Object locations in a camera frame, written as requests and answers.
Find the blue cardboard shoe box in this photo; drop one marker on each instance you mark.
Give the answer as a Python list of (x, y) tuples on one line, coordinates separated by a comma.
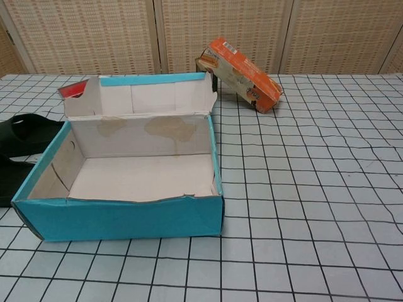
[(126, 220)]

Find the black rubber slipper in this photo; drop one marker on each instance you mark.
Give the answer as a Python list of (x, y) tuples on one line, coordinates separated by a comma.
[(31, 141), (12, 182)]

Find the orange snack box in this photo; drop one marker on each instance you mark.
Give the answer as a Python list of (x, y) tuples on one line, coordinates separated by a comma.
[(252, 78)]

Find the red card case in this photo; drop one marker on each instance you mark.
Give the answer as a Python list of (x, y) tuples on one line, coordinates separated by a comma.
[(74, 89)]

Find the woven bamboo folding screen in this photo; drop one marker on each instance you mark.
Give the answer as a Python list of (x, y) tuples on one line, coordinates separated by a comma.
[(94, 31)]

